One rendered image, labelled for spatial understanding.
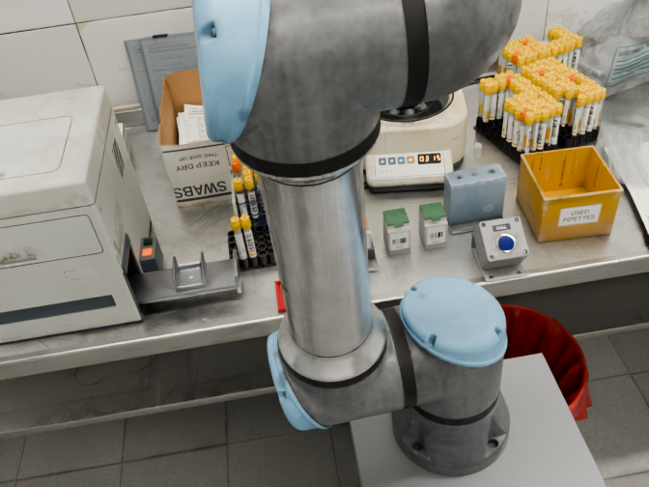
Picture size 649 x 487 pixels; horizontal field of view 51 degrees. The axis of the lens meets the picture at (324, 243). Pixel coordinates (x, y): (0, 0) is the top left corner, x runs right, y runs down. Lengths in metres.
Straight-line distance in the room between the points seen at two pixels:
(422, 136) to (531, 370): 0.53
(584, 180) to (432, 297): 0.65
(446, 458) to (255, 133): 0.53
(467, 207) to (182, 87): 0.69
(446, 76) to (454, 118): 0.88
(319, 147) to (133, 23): 1.14
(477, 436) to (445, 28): 0.55
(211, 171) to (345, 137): 0.88
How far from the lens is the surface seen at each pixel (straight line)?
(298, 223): 0.53
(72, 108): 1.17
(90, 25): 1.58
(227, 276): 1.15
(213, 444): 2.05
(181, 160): 1.32
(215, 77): 0.43
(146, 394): 1.87
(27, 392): 2.01
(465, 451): 0.87
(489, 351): 0.74
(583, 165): 1.33
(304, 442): 2.01
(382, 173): 1.32
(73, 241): 1.06
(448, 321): 0.74
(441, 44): 0.44
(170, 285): 1.16
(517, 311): 1.72
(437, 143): 1.34
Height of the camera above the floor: 1.71
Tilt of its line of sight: 42 degrees down
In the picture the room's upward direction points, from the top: 7 degrees counter-clockwise
